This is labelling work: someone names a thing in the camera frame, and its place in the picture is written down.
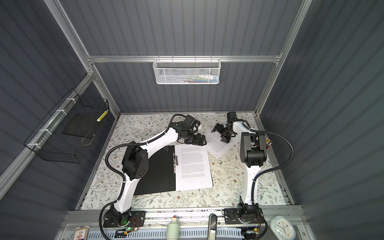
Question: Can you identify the red folder with black inside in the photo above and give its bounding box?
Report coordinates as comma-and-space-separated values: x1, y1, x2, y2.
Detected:
134, 146, 177, 196

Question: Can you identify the small card box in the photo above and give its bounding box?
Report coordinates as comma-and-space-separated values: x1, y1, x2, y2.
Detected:
72, 226, 90, 240

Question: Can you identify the black corrugated cable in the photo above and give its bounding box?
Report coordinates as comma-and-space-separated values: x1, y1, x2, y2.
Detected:
98, 113, 187, 240
244, 119, 295, 208

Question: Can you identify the white wire wall basket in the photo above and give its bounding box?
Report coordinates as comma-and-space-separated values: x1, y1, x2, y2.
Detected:
153, 59, 222, 85

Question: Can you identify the right black corrugated cable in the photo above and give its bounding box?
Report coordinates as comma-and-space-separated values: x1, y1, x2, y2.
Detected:
244, 119, 295, 208

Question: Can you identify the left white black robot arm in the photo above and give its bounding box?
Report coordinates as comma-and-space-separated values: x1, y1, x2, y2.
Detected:
105, 114, 207, 214

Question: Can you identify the printed paper sheet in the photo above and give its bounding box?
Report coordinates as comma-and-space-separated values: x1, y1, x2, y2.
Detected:
175, 145, 213, 191
206, 131, 240, 159

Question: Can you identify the black wire side basket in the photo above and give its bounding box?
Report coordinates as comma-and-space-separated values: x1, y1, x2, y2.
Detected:
24, 89, 110, 164

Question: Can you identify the white analog clock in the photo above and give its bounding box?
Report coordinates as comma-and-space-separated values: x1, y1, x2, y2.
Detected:
269, 216, 296, 240

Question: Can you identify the red pen cup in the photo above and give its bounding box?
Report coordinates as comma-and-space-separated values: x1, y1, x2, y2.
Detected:
266, 136, 272, 150

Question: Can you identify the yellow marker in black basket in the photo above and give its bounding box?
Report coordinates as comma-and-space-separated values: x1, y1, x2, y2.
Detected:
97, 110, 109, 122

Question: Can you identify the silver handle at front rail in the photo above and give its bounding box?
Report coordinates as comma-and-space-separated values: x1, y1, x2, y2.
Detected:
208, 214, 218, 240

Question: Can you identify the white plastic bottle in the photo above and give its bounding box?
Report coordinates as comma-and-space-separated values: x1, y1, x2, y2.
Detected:
166, 216, 180, 240

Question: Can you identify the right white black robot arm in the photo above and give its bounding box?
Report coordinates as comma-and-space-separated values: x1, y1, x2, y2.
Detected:
212, 112, 267, 210

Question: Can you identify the left black corrugated cable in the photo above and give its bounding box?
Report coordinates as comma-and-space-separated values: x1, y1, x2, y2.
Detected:
98, 113, 187, 240

